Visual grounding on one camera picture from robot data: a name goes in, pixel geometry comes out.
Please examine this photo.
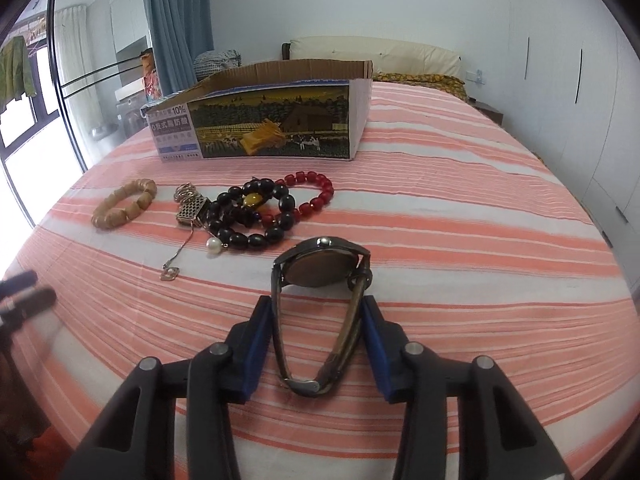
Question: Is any pink striped bed sheet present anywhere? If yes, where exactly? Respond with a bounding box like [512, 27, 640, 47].
[8, 80, 640, 480]

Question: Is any orange floral duvet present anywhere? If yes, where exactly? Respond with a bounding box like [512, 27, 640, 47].
[373, 73, 468, 101]

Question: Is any blue grey curtain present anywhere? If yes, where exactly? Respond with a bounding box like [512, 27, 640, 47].
[143, 0, 214, 96]

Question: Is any cream headboard pillow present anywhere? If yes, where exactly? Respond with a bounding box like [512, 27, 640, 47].
[288, 36, 462, 77]

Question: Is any green hanging garment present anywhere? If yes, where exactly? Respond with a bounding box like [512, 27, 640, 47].
[0, 36, 37, 114]

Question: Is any black framed glass door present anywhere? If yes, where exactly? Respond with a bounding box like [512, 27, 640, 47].
[47, 0, 151, 170]

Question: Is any printed cardboard box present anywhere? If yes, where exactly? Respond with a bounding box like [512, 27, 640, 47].
[144, 58, 373, 160]

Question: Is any folded checked cloth pile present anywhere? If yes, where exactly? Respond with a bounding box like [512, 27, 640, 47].
[193, 49, 242, 80]

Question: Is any white pearl bead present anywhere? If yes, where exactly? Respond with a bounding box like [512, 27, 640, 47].
[205, 236, 224, 255]

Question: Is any silver pendant keychain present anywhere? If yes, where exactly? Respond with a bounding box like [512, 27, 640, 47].
[160, 182, 210, 282]

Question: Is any cylinder wooden bead bracelet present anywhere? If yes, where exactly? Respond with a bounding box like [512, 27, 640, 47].
[90, 178, 158, 232]

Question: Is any right dark nightstand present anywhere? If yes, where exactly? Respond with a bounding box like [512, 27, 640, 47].
[469, 99, 503, 126]

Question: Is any black bead bracelet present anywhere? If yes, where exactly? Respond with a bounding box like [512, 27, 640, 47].
[205, 176, 298, 252]

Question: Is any white wardrobe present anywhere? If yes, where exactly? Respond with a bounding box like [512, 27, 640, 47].
[506, 0, 639, 294]

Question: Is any red bead bracelet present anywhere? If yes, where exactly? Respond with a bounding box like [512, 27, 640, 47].
[259, 169, 335, 230]

